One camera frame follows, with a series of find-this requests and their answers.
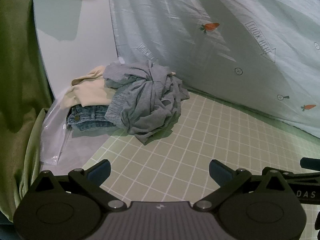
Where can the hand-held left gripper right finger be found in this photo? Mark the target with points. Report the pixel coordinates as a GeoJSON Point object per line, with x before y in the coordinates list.
{"type": "Point", "coordinates": [219, 173]}

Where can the beige garment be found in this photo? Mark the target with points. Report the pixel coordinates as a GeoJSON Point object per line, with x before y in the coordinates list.
{"type": "Point", "coordinates": [90, 92]}

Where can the green curtain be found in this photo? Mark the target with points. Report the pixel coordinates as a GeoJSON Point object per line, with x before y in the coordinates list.
{"type": "Point", "coordinates": [20, 67]}

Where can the clear plastic bag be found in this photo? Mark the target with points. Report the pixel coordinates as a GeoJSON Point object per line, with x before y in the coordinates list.
{"type": "Point", "coordinates": [53, 135]}

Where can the grey pants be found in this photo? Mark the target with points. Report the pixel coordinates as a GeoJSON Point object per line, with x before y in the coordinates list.
{"type": "Point", "coordinates": [155, 105]}

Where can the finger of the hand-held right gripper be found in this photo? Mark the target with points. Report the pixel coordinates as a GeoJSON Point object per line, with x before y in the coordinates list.
{"type": "Point", "coordinates": [311, 163]}

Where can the blue denim jeans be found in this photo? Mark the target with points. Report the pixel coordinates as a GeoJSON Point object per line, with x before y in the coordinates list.
{"type": "Point", "coordinates": [92, 118]}

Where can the light blue carrot-print quilt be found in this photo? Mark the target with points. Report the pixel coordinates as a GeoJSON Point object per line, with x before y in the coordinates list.
{"type": "Point", "coordinates": [225, 17]}

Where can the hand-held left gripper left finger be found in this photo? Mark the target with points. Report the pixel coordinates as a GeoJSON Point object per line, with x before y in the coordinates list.
{"type": "Point", "coordinates": [102, 172]}

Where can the white board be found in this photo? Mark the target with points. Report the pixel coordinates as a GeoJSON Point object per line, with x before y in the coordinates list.
{"type": "Point", "coordinates": [75, 30]}

